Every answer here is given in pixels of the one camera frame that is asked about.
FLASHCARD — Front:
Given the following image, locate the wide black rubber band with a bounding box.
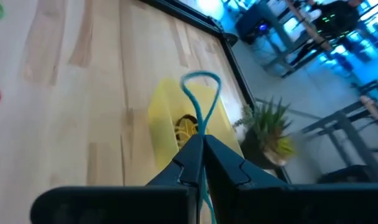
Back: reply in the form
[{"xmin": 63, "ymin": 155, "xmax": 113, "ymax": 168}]
[{"xmin": 175, "ymin": 113, "xmax": 199, "ymax": 126}]

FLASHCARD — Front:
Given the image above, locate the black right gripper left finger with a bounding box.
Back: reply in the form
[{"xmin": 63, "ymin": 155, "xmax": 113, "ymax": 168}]
[{"xmin": 146, "ymin": 134, "xmax": 206, "ymax": 187}]

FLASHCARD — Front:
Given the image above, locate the small potted succulent plant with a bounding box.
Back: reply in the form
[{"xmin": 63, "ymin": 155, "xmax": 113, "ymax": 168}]
[{"xmin": 233, "ymin": 96, "xmax": 297, "ymax": 169}]

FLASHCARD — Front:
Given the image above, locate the teal rubber band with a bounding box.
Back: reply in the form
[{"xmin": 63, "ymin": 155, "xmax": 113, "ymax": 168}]
[{"xmin": 180, "ymin": 70, "xmax": 223, "ymax": 224}]

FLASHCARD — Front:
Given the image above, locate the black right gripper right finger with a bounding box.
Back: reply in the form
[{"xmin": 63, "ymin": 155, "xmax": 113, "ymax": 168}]
[{"xmin": 204, "ymin": 135, "xmax": 290, "ymax": 187}]

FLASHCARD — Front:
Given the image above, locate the yellow translucent plastic bin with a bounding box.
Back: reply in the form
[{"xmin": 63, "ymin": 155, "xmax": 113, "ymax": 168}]
[{"xmin": 147, "ymin": 77, "xmax": 244, "ymax": 170}]

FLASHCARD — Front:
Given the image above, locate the yellow rubber band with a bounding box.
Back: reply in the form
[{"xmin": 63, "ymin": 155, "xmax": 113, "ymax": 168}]
[{"xmin": 174, "ymin": 119, "xmax": 199, "ymax": 147}]

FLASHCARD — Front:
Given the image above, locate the grey metal background table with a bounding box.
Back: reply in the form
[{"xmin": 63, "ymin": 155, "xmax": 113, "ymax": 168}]
[{"xmin": 300, "ymin": 102, "xmax": 378, "ymax": 184}]

